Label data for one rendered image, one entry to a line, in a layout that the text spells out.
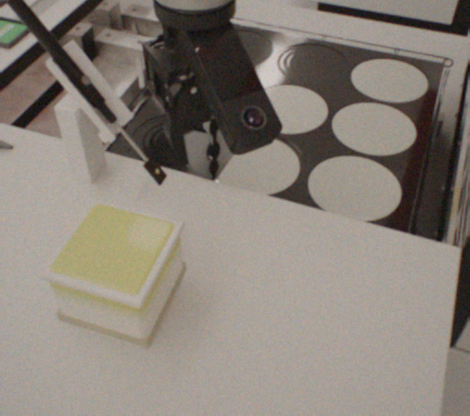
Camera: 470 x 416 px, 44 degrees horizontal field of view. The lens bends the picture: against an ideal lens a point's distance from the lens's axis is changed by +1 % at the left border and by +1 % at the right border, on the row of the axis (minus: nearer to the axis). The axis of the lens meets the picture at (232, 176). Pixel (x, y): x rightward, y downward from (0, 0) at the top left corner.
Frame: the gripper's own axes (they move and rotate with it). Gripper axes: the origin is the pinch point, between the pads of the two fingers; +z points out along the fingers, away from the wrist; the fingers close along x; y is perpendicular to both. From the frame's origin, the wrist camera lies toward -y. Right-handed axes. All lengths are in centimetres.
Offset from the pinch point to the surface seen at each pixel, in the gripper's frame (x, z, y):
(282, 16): -35, 9, 39
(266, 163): -7.0, 1.3, 0.2
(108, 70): 1.2, 3.3, 29.6
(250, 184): -3.7, 1.2, -1.8
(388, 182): -17.2, 1.3, -8.8
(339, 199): -10.8, 1.3, -8.3
